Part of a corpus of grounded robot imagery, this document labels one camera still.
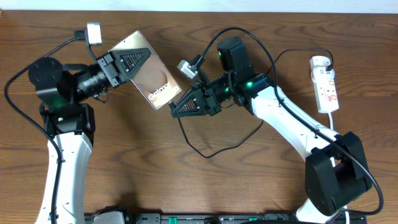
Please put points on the Galaxy S25 Ultra smartphone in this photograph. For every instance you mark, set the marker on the Galaxy S25 Ultra smartphone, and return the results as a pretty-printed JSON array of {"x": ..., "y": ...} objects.
[{"x": 152, "y": 79}]

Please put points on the white power strip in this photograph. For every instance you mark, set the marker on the white power strip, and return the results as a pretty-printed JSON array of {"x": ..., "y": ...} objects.
[{"x": 324, "y": 84}]

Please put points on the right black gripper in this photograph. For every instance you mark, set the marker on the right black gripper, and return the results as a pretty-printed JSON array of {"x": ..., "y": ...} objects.
[{"x": 204, "y": 98}]

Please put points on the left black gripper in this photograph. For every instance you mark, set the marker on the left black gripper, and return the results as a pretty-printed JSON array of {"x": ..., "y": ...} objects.
[{"x": 109, "y": 69}]

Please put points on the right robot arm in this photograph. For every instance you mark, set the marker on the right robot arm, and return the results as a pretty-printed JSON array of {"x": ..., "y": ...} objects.
[{"x": 336, "y": 169}]

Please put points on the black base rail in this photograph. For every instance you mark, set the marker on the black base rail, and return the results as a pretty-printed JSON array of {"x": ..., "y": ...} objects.
[{"x": 115, "y": 214}]

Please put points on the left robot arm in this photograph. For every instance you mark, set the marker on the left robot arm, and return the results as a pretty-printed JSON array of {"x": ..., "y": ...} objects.
[{"x": 70, "y": 122}]

